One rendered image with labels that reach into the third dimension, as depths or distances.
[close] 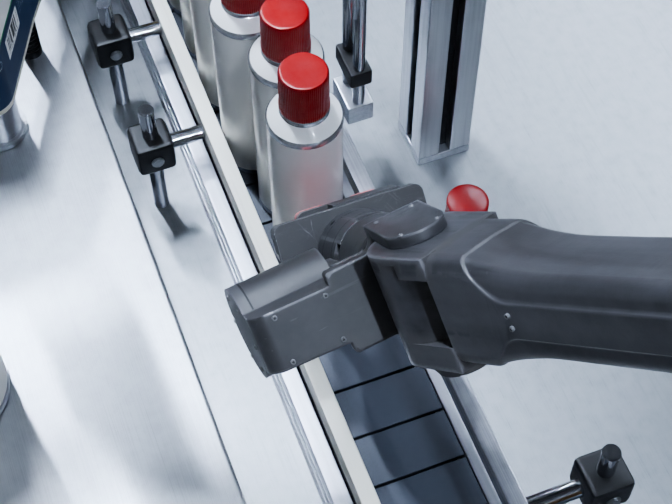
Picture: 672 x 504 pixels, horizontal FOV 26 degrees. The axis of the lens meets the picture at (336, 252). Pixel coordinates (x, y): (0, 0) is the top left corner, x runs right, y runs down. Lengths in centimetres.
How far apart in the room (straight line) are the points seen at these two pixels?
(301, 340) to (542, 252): 17
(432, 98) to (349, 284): 35
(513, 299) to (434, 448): 33
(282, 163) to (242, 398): 20
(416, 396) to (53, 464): 25
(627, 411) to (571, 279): 44
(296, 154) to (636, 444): 34
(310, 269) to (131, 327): 27
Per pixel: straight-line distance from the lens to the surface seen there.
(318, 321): 81
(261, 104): 100
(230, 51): 102
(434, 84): 112
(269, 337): 80
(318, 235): 93
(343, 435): 97
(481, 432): 93
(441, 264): 73
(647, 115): 125
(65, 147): 116
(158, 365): 105
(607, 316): 65
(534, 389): 110
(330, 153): 96
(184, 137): 112
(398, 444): 101
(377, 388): 103
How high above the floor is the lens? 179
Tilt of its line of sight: 57 degrees down
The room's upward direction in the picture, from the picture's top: straight up
